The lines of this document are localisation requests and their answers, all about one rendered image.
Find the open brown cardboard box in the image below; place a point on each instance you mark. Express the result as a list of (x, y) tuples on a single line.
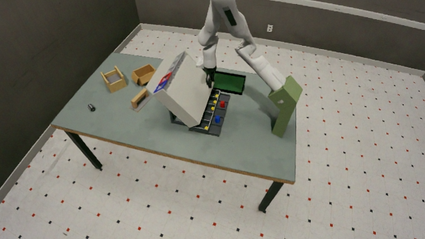
[(138, 73)]

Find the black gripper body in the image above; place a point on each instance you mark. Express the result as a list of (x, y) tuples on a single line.
[(210, 71)]

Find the tan cardboard box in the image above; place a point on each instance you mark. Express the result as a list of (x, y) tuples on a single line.
[(114, 80)]

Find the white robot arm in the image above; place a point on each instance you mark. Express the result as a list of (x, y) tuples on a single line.
[(238, 28)]

